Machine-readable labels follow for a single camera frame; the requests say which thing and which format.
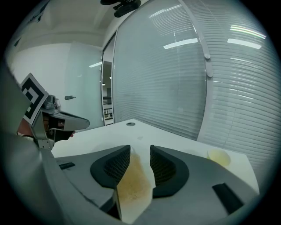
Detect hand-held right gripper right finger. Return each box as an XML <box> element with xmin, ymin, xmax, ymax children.
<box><xmin>140</xmin><ymin>144</ymin><xmax>260</xmax><ymax>223</ymax></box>

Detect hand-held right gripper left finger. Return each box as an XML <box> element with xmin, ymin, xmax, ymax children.
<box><xmin>54</xmin><ymin>144</ymin><xmax>132</xmax><ymax>221</ymax></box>

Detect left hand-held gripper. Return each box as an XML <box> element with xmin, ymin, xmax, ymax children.
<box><xmin>21</xmin><ymin>73</ymin><xmax>90</xmax><ymax>150</ymax></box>

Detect yellow-brown scrubbing sponge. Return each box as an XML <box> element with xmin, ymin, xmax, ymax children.
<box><xmin>116</xmin><ymin>151</ymin><xmax>154</xmax><ymax>223</ymax></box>

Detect person's left forearm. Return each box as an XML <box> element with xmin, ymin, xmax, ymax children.
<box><xmin>16</xmin><ymin>119</ymin><xmax>34</xmax><ymax>139</ymax></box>

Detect frosted glass door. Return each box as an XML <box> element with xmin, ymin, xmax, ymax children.
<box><xmin>63</xmin><ymin>41</ymin><xmax>104</xmax><ymax>132</ymax></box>

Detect white window blinds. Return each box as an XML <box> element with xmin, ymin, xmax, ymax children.
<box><xmin>114</xmin><ymin>0</ymin><xmax>277</xmax><ymax>159</ymax></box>

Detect black ceiling-mounted device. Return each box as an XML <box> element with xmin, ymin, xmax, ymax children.
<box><xmin>100</xmin><ymin>0</ymin><xmax>141</xmax><ymax>18</ymax></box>

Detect long grey bar door handle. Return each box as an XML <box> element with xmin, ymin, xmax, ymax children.
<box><xmin>203</xmin><ymin>52</ymin><xmax>214</xmax><ymax>78</ymax></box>

